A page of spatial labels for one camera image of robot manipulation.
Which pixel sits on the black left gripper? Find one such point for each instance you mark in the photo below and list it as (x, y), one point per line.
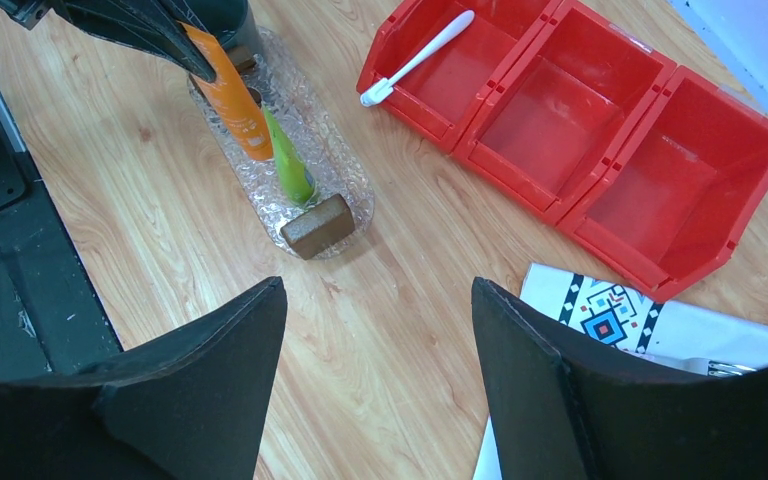
(150, 26)

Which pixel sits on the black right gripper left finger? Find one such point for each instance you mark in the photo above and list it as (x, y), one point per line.
(189, 404)

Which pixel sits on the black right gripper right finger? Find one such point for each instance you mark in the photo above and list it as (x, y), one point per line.
(565, 406)

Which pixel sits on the dark grey mug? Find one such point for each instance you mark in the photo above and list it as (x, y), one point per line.
(233, 24)

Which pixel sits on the orange toothpaste tube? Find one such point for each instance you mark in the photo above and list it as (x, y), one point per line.
(230, 98)

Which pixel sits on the green toothpaste tube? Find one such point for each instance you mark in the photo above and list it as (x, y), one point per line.
(290, 166)

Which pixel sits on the clear textured acrylic tray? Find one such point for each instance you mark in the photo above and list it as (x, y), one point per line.
(328, 203)

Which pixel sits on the white toothbrush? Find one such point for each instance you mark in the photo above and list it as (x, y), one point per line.
(379, 91)

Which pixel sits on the patterned white cloth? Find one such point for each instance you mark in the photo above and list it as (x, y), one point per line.
(624, 319)

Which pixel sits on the silver fork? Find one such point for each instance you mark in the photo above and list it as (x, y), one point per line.
(712, 368)

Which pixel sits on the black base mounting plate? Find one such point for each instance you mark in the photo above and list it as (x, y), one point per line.
(51, 317)

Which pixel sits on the red three-compartment bin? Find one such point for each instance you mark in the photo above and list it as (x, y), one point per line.
(646, 164)

